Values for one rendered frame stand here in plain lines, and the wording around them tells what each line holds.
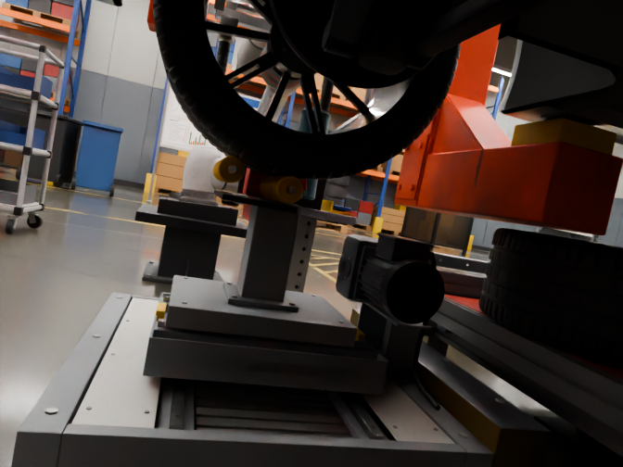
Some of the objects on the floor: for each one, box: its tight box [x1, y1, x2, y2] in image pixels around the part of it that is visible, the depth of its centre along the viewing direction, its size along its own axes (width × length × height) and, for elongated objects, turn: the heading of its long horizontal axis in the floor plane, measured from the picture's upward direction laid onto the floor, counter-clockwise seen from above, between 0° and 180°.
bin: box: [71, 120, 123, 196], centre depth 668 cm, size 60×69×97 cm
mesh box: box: [401, 207, 474, 256], centre depth 970 cm, size 88×127×97 cm
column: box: [286, 216, 318, 293], centre depth 171 cm, size 10×10×42 cm
